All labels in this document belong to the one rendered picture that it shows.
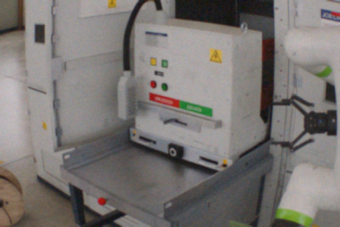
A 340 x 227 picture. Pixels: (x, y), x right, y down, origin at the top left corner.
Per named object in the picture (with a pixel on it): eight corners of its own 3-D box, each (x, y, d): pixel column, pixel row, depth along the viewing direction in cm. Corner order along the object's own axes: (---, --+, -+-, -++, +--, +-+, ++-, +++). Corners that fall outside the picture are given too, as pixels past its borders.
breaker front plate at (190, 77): (226, 162, 174) (230, 37, 158) (134, 131, 204) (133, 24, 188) (228, 160, 175) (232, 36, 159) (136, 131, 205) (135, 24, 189)
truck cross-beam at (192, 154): (231, 174, 174) (232, 160, 172) (129, 140, 207) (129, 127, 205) (238, 170, 177) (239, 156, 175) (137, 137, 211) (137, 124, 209)
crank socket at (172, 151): (178, 159, 186) (178, 148, 185) (167, 155, 190) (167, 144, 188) (182, 157, 188) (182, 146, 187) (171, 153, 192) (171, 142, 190)
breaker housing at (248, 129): (229, 161, 174) (233, 35, 159) (135, 131, 205) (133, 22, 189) (286, 125, 211) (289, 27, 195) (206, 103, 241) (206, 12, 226)
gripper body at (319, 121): (325, 136, 148) (303, 137, 151) (325, 113, 150) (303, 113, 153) (327, 133, 141) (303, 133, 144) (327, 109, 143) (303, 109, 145)
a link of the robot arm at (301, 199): (306, 222, 109) (329, 160, 114) (265, 215, 121) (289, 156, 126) (321, 233, 116) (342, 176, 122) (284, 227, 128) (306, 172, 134)
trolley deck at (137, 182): (171, 235, 146) (171, 222, 144) (61, 178, 185) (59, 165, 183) (272, 168, 194) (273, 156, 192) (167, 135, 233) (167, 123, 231)
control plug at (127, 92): (125, 120, 190) (125, 78, 185) (117, 117, 193) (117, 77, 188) (139, 115, 196) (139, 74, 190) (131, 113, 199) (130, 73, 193)
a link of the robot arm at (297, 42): (309, 58, 109) (311, 17, 110) (273, 58, 118) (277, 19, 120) (337, 79, 120) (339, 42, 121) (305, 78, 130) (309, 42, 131)
